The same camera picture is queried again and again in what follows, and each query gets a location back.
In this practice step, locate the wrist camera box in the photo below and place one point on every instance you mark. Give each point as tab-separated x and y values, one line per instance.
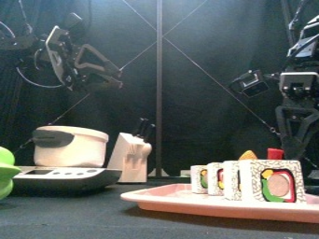
71	20
251	84

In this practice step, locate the pink plastic tray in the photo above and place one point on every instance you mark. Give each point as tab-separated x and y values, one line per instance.
195	202

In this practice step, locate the orange toy food piece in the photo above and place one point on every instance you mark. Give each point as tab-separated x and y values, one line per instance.
247	155

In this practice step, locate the large sushi roll piece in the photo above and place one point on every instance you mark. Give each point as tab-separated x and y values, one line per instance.
273	182

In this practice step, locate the red toy food piece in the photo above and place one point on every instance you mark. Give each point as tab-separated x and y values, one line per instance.
275	154

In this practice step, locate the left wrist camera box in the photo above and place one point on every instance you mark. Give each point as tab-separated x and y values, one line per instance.
71	20

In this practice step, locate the white knife block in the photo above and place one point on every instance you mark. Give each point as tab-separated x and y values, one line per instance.
129	158

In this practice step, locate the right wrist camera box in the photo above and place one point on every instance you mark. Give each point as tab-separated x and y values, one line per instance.
251	84

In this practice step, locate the grey white kitchen scale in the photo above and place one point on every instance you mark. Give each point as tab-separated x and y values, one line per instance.
61	178

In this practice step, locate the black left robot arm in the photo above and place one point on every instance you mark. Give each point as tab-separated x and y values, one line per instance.
16	40

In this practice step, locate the green toy vegetable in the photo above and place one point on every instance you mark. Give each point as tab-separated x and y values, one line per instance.
5	172

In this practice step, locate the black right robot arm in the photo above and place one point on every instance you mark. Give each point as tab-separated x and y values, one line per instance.
304	34

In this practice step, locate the small sushi roll piece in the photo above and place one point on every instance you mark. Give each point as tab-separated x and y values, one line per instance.
197	179

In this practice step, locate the vertical metal frame pole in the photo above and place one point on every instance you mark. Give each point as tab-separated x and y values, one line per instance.
159	93

